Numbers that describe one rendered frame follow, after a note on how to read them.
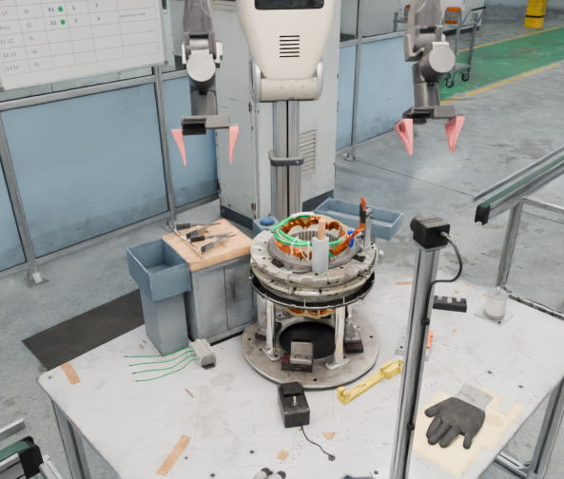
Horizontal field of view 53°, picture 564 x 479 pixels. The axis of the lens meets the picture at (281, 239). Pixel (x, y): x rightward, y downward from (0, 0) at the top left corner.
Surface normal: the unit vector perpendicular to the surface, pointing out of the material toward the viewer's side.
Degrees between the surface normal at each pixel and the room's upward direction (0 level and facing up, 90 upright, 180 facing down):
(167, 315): 90
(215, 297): 90
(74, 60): 90
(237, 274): 90
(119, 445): 0
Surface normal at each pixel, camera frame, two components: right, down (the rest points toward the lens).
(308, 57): 0.13, 0.46
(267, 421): -0.01, -0.88
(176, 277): 0.55, 0.39
